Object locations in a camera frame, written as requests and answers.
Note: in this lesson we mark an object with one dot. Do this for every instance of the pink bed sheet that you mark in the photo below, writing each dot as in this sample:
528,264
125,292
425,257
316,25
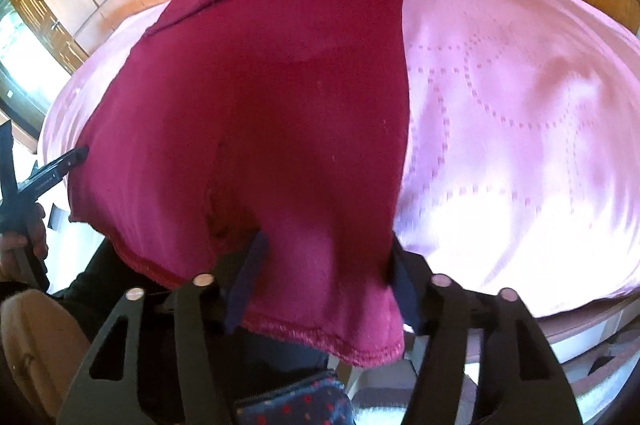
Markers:
500,105

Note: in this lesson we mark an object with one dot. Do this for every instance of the maroon knit cloth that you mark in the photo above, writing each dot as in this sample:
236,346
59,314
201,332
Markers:
260,105

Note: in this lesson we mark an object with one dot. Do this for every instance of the navy dotted zipper pouch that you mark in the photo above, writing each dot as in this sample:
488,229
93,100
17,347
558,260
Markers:
295,402

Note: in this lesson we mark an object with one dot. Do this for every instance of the window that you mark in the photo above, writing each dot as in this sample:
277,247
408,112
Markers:
20,70

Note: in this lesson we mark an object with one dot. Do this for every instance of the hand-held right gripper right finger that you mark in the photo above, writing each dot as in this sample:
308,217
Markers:
406,290

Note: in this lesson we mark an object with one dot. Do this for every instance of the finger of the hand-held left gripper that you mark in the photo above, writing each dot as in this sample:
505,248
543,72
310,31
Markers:
55,170

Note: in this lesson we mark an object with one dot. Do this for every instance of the bed frame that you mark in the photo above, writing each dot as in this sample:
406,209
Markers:
590,320

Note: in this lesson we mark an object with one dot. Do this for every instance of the person's left hand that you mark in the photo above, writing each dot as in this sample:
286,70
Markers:
41,230

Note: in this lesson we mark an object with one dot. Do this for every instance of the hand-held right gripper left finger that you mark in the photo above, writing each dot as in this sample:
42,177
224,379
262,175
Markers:
250,275

